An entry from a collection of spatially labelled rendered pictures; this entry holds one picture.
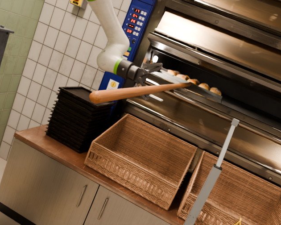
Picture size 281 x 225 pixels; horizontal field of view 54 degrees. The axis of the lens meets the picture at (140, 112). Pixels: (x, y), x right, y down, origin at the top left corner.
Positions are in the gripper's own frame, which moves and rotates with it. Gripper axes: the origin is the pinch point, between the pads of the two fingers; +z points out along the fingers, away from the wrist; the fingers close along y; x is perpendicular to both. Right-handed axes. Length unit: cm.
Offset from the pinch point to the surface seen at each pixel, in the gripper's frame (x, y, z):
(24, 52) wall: -46, 25, -122
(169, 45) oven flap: -38.4, -21.1, -15.5
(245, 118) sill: -54, 3, 46
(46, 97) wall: -52, 52, -94
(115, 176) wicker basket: -9, 60, -8
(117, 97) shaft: 69, 0, 2
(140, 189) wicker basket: -4, 58, 9
